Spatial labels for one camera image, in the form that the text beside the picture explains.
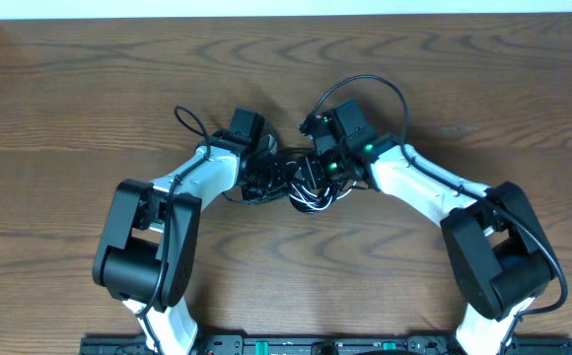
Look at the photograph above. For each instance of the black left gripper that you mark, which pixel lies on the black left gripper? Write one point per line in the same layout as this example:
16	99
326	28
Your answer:
281	181

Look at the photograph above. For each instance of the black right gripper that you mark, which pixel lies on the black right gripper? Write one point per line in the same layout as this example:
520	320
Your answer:
310	170

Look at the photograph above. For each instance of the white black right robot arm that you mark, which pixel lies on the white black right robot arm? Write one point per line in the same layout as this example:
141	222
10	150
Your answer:
502	261

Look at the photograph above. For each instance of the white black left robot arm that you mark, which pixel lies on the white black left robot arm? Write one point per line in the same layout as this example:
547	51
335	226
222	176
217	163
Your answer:
147	248

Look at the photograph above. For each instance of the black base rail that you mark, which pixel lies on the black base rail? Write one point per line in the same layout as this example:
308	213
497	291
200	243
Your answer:
230	344

